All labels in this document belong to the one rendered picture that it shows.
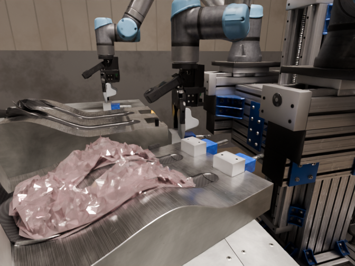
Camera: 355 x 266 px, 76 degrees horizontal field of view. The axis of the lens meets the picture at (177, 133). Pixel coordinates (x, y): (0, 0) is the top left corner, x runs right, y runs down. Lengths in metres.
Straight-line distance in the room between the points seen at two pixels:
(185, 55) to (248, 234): 0.43
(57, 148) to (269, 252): 0.48
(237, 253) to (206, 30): 0.47
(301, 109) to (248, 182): 0.23
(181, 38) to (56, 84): 1.86
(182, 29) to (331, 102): 0.39
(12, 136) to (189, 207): 0.44
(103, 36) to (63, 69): 1.28
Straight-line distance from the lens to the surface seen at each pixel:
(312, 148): 0.64
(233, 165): 0.43
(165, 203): 0.29
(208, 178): 0.44
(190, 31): 0.62
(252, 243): 0.40
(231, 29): 0.59
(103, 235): 0.29
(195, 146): 0.50
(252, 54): 1.06
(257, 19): 1.09
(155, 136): 0.61
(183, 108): 0.62
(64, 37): 2.35
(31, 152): 0.62
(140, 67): 2.33
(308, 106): 0.59
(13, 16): 2.45
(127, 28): 0.96
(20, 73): 2.43
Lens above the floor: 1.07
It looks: 19 degrees down
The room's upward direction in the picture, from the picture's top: straight up
